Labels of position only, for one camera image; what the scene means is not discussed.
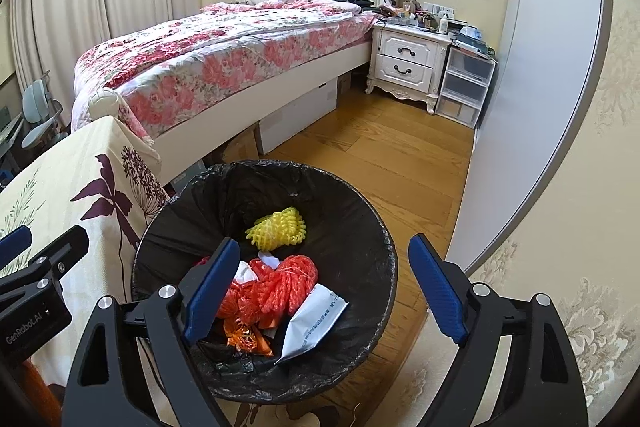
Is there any orange foil wrapper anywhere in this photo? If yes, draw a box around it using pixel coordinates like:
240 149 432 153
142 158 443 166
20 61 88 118
224 317 273 357

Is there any white plastic bag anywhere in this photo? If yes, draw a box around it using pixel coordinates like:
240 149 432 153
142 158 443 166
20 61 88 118
233 260 259 285

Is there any red plastic bag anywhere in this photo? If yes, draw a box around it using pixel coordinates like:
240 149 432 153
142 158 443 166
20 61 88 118
216 280 282 329

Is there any black lined trash bin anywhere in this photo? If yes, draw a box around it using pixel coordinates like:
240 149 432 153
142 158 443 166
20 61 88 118
131 160 398 405

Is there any leaf patterned bed cover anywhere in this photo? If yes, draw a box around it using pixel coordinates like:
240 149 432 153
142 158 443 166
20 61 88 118
0 115 172 388

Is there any cluttered study desk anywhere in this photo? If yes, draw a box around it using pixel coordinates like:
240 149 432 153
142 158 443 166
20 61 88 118
0 113 25 176

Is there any pale green desk chair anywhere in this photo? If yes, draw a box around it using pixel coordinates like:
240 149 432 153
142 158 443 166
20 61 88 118
22 76 68 150

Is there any pink floral quilt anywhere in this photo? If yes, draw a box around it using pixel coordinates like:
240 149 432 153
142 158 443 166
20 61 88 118
70 0 378 142

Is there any white tufted bed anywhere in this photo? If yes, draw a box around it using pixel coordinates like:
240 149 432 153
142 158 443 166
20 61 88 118
70 0 385 181

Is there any brown cardboard box under bed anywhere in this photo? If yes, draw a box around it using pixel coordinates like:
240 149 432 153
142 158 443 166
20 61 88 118
207 124 259 164

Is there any yellow foam fruit net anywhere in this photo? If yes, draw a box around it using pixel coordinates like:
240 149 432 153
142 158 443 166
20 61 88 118
245 207 306 253

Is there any white cardboard box under bed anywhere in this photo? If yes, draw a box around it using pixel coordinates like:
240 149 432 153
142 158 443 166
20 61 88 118
257 78 337 154

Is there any white wardrobe door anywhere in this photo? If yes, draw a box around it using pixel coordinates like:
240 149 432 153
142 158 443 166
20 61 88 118
446 0 613 272

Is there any clear plastic drawer unit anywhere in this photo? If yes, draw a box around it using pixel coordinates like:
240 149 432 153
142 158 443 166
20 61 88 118
435 44 497 129

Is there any white two-drawer nightstand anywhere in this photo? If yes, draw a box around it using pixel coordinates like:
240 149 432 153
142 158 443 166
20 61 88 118
364 20 451 115

